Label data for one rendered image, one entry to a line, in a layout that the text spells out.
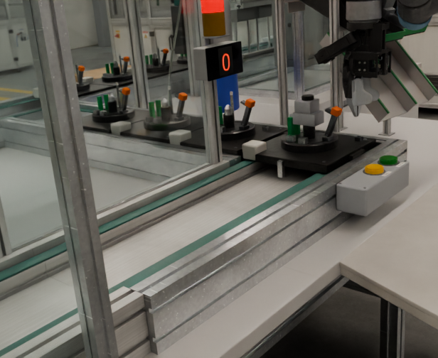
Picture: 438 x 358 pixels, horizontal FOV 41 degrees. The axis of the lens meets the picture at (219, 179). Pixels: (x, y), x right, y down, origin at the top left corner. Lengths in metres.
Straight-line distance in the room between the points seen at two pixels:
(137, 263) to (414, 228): 0.58
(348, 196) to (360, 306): 1.45
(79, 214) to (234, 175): 0.74
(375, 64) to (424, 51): 4.37
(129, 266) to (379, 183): 0.54
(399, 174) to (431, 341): 1.22
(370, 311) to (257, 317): 1.67
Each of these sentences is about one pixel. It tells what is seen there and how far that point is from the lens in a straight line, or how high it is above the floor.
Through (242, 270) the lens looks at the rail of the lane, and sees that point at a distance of 1.03.
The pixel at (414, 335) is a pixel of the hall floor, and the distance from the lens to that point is 2.50.
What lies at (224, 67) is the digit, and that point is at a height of 1.19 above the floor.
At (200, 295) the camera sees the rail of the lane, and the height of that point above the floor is 0.91.
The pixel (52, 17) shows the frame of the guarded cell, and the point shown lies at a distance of 0.67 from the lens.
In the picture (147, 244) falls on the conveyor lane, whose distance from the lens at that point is 1.13.
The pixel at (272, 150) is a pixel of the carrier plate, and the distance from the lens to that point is 1.45.
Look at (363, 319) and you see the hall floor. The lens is 2.57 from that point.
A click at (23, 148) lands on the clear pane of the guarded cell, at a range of 0.67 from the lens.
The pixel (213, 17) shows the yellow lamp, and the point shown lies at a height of 1.30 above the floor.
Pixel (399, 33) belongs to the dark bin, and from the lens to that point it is 1.66.
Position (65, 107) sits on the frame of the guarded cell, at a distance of 0.67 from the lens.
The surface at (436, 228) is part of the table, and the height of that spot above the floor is 0.86.
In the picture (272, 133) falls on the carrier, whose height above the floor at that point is 0.97.
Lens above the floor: 1.39
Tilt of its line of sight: 19 degrees down
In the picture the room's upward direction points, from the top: 5 degrees counter-clockwise
